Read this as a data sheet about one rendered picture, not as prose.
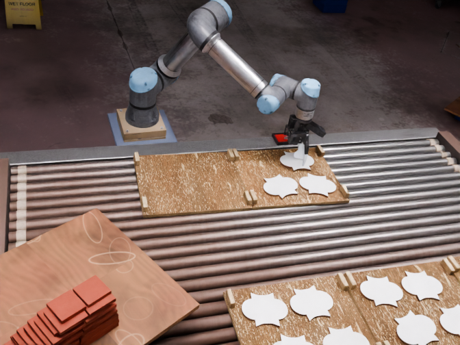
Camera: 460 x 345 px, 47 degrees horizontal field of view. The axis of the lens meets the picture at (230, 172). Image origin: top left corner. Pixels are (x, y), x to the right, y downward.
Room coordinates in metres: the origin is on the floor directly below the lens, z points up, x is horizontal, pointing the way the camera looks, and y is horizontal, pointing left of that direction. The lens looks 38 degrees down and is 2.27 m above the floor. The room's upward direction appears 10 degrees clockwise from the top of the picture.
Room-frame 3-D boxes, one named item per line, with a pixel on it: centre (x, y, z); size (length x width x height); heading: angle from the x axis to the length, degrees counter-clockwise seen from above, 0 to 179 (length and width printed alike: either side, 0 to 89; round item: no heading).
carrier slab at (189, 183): (1.59, 0.15, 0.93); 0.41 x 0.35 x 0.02; 110
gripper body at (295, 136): (1.82, -0.24, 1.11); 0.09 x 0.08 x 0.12; 110
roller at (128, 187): (1.73, -0.13, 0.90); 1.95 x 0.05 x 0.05; 112
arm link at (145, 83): (1.98, 0.43, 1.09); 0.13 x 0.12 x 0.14; 157
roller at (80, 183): (1.78, -0.12, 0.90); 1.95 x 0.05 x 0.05; 112
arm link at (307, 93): (1.82, -0.25, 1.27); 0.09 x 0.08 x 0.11; 67
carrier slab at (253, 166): (1.73, -0.24, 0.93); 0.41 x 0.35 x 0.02; 110
